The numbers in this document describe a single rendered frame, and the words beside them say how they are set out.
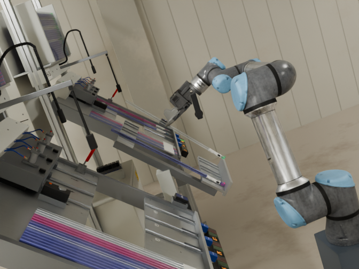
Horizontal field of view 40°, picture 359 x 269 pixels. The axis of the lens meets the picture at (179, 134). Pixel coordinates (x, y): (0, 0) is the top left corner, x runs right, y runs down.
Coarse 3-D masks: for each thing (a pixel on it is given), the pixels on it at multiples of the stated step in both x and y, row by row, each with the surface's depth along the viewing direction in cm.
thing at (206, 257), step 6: (192, 216) 182; (198, 216) 179; (198, 222) 173; (198, 228) 168; (198, 234) 165; (198, 240) 163; (204, 240) 159; (204, 246) 154; (204, 252) 151; (204, 258) 149; (204, 264) 147; (210, 264) 143
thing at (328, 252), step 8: (320, 232) 176; (320, 240) 172; (320, 248) 176; (328, 248) 167; (336, 248) 163; (344, 248) 162; (352, 248) 160; (328, 256) 170; (336, 256) 162; (344, 256) 160; (352, 256) 161; (328, 264) 173; (336, 264) 165; (344, 264) 161; (352, 264) 161
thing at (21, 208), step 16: (64, 176) 164; (80, 176) 170; (0, 192) 132; (16, 192) 137; (32, 192) 141; (80, 192) 157; (0, 208) 124; (16, 208) 128; (32, 208) 132; (48, 208) 136; (80, 208) 146; (0, 224) 117; (16, 224) 120
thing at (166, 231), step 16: (144, 208) 170; (160, 208) 176; (144, 224) 157; (160, 224) 161; (176, 224) 168; (192, 224) 174; (144, 240) 146; (160, 240) 149; (176, 240) 154; (192, 240) 161; (176, 256) 143; (192, 256) 148
